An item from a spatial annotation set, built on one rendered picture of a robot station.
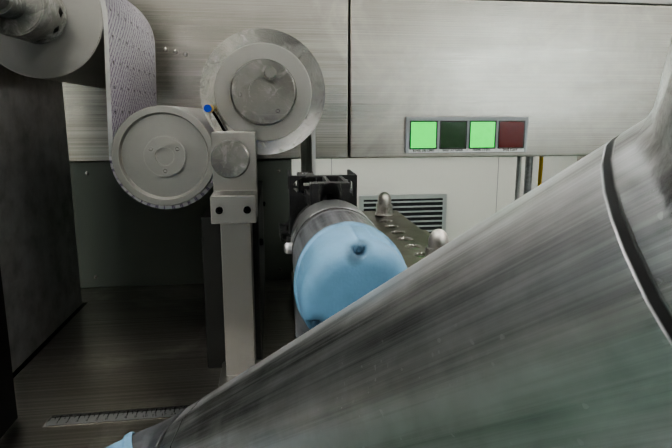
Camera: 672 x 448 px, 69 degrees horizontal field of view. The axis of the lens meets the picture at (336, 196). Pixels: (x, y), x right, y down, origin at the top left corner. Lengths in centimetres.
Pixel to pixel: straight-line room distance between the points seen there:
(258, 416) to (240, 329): 45
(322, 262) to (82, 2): 46
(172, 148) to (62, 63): 15
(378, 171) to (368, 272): 307
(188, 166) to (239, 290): 16
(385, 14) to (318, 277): 73
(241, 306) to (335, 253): 32
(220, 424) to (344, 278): 13
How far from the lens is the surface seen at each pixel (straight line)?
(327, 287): 30
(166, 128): 63
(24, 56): 68
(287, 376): 16
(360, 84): 95
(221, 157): 53
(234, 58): 61
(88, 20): 66
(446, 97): 100
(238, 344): 63
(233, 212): 55
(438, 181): 349
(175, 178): 63
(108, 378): 71
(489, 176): 362
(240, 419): 19
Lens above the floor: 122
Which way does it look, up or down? 9 degrees down
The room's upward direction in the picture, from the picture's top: straight up
